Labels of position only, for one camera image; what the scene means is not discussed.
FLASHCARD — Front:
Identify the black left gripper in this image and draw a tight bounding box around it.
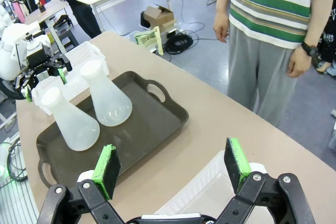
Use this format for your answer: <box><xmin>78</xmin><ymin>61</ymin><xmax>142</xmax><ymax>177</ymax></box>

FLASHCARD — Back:
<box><xmin>15</xmin><ymin>43</ymin><xmax>73</xmax><ymax>103</ymax></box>

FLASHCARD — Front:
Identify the green printed package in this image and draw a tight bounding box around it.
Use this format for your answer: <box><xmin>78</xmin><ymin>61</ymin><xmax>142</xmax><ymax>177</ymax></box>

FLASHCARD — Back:
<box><xmin>133</xmin><ymin>30</ymin><xmax>158</xmax><ymax>52</ymax></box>

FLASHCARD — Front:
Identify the black wristwatch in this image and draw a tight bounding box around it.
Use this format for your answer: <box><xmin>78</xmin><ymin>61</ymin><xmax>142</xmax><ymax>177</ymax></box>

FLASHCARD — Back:
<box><xmin>301</xmin><ymin>39</ymin><xmax>320</xmax><ymax>57</ymax></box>

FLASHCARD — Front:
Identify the person left forearm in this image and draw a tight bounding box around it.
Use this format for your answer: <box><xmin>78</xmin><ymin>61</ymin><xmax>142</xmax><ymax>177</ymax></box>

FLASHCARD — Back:
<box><xmin>304</xmin><ymin>0</ymin><xmax>336</xmax><ymax>46</ymax></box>

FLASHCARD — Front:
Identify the black cable coil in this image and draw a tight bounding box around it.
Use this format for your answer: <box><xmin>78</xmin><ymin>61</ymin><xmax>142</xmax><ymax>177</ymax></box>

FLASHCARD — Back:
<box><xmin>164</xmin><ymin>34</ymin><xmax>195</xmax><ymax>55</ymax></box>

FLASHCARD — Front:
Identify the pale yellow paper strip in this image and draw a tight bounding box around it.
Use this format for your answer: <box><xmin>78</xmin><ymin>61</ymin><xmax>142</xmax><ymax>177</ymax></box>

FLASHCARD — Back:
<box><xmin>153</xmin><ymin>26</ymin><xmax>165</xmax><ymax>56</ymax></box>

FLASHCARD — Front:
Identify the dark brown plastic tray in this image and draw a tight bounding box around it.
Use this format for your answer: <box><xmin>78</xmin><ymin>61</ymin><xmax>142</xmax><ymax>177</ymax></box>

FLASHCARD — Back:
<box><xmin>36</xmin><ymin>71</ymin><xmax>190</xmax><ymax>189</ymax></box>

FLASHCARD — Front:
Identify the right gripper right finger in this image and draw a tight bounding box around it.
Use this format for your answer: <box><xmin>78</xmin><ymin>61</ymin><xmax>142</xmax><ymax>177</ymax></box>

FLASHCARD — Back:
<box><xmin>215</xmin><ymin>137</ymin><xmax>316</xmax><ymax>224</ymax></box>

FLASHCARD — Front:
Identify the black step stool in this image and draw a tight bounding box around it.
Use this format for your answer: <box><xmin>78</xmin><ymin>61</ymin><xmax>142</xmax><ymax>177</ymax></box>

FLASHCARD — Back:
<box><xmin>55</xmin><ymin>15</ymin><xmax>79</xmax><ymax>49</ymax></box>

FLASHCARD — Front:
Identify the black cable bundle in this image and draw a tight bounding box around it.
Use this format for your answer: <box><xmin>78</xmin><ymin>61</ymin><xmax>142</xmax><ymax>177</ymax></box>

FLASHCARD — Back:
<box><xmin>6</xmin><ymin>140</ymin><xmax>29</xmax><ymax>183</ymax></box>

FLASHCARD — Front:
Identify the background person in black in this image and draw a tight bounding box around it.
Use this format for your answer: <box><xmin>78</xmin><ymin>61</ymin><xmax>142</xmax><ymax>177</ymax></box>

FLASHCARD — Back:
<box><xmin>56</xmin><ymin>0</ymin><xmax>102</xmax><ymax>39</ymax></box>

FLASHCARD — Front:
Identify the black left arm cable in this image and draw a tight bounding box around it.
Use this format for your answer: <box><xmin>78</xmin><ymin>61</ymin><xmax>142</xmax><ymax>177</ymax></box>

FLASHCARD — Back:
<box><xmin>0</xmin><ymin>76</ymin><xmax>20</xmax><ymax>101</ymax></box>

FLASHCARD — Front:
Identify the white perforated plastic basket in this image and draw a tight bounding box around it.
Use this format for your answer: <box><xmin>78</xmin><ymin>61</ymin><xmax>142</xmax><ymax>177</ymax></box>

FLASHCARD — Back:
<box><xmin>31</xmin><ymin>40</ymin><xmax>110</xmax><ymax>116</ymax></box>
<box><xmin>154</xmin><ymin>150</ymin><xmax>263</xmax><ymax>218</ymax></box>

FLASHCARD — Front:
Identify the translucent white conical flask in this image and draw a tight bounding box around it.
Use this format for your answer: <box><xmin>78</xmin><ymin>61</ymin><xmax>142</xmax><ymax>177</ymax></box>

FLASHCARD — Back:
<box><xmin>41</xmin><ymin>87</ymin><xmax>101</xmax><ymax>152</ymax></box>
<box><xmin>79</xmin><ymin>60</ymin><xmax>133</xmax><ymax>127</ymax></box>

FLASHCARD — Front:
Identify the white control box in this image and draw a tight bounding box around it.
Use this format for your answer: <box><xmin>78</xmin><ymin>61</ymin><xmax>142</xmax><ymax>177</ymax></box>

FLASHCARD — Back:
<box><xmin>0</xmin><ymin>142</ymin><xmax>11</xmax><ymax>183</ymax></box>

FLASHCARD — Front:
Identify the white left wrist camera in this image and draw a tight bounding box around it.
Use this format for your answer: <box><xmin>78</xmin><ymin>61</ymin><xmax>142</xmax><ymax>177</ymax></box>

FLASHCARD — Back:
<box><xmin>16</xmin><ymin>20</ymin><xmax>44</xmax><ymax>50</ymax></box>

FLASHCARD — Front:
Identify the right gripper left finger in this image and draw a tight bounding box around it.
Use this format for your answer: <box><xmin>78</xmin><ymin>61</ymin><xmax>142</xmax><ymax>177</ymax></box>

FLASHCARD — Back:
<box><xmin>38</xmin><ymin>144</ymin><xmax>125</xmax><ymax>224</ymax></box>

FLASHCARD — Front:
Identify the open cardboard box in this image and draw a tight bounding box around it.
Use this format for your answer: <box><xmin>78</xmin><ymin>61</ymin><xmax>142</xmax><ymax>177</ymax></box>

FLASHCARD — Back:
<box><xmin>141</xmin><ymin>4</ymin><xmax>177</xmax><ymax>32</ymax></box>

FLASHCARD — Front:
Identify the person in black printed shirt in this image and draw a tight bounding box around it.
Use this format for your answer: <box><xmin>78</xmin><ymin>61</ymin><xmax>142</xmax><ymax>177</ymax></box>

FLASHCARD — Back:
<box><xmin>312</xmin><ymin>6</ymin><xmax>336</xmax><ymax>75</ymax></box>

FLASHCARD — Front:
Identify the brown top table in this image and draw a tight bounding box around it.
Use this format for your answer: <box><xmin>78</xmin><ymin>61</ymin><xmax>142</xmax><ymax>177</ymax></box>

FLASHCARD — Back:
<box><xmin>23</xmin><ymin>0</ymin><xmax>70</xmax><ymax>54</ymax></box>

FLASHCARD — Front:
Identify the person right hand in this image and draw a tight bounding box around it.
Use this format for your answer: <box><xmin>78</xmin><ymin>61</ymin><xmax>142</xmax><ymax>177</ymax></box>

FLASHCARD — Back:
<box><xmin>213</xmin><ymin>12</ymin><xmax>232</xmax><ymax>43</ymax></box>

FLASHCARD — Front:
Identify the white pedestal robot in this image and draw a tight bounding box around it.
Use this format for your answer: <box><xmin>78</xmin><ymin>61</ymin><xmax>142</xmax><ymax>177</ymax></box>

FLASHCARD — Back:
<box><xmin>0</xmin><ymin>0</ymin><xmax>20</xmax><ymax>35</ymax></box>

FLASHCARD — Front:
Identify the person left hand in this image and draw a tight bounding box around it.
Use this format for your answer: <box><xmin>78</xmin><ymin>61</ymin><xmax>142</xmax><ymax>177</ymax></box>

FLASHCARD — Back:
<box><xmin>287</xmin><ymin>45</ymin><xmax>313</xmax><ymax>78</ymax></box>

